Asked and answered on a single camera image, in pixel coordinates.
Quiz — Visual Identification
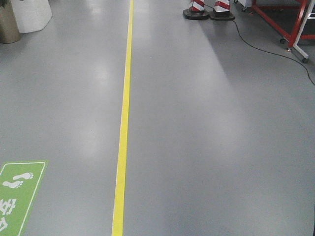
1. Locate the white angular pedestal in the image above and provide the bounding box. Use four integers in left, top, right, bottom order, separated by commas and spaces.
11, 0, 53, 33

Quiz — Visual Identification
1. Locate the striped traffic cone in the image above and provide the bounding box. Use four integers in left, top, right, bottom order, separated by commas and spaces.
183, 0, 209, 20
210, 0, 235, 21

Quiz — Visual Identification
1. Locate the left striped traffic cone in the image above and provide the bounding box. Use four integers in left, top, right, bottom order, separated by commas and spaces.
183, 0, 209, 20

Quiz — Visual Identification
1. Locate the right striped traffic cone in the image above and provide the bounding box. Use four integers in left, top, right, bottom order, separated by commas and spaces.
210, 0, 235, 21

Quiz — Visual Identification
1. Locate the yellow floor line tape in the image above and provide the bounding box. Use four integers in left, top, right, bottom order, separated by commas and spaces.
111, 0, 134, 236

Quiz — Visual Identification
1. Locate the green footprint floor sticker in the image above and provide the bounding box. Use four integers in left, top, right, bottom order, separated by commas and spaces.
0, 160, 49, 236

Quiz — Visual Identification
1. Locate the gold planter pot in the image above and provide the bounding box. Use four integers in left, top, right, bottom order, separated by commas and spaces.
0, 0, 21, 44

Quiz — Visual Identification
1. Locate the black floor cable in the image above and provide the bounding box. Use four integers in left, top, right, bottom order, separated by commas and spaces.
204, 3, 315, 87

